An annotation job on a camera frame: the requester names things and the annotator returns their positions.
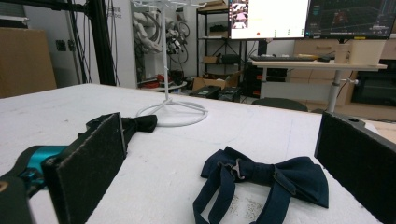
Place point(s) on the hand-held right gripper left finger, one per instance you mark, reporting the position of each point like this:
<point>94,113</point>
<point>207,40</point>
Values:
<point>88,168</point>

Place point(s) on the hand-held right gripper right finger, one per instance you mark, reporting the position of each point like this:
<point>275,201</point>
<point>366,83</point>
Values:
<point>358,168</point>

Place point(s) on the navy bow tie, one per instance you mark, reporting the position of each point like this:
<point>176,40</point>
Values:
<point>299,179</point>

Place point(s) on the black bow tie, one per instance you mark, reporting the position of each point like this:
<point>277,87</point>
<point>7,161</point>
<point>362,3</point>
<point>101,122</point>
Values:
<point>143,123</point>

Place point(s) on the black appliance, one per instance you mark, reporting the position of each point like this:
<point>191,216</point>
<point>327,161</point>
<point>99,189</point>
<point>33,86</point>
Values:
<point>373,88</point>

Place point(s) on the black round stool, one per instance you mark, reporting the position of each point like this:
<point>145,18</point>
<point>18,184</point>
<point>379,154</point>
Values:
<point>280,104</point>

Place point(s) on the white foam mat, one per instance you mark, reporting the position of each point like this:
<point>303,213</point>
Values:
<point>186,143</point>

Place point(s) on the desk with white legs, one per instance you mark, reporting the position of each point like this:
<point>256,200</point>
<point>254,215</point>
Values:
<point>311,65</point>

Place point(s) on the round white table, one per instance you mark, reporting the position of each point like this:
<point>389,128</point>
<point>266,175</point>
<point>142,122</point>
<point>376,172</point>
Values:
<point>174,87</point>

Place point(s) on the large cardboard box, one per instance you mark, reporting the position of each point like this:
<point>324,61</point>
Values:
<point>25,62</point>

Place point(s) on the black keyboard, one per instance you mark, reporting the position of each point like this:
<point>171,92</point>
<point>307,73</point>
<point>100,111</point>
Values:
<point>280,58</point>

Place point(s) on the black computer tower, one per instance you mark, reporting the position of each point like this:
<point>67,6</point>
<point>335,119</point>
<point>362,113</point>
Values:
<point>205,92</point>
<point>230,94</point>

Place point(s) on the white robot arms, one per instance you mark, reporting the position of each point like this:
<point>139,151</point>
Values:
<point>146,34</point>

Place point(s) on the open cardboard box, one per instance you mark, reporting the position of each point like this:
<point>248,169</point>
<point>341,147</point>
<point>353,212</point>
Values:
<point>208,82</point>

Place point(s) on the monitor with dark screen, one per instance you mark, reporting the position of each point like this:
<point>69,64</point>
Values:
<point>348,15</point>

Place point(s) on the black metal shelf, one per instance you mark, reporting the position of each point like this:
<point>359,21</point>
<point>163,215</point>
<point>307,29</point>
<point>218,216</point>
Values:
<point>198,46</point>

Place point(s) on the monitor with white screen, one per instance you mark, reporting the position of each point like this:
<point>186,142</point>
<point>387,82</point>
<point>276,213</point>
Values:
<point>274,18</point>

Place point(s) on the black metal frame post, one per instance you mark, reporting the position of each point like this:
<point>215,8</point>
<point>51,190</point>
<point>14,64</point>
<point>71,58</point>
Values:
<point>101,46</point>

